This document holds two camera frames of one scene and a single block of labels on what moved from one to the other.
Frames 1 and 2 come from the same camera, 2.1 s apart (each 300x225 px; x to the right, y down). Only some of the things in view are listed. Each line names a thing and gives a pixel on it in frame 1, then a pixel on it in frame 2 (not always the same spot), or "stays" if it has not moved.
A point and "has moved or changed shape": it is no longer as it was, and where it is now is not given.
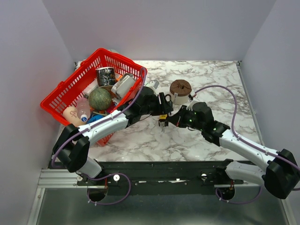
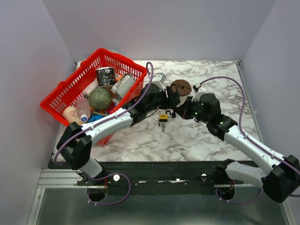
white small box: [91, 87] stays
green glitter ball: [100, 99] stays
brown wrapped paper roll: [180, 90] stays
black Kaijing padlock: [169, 102] has moved or changed shape
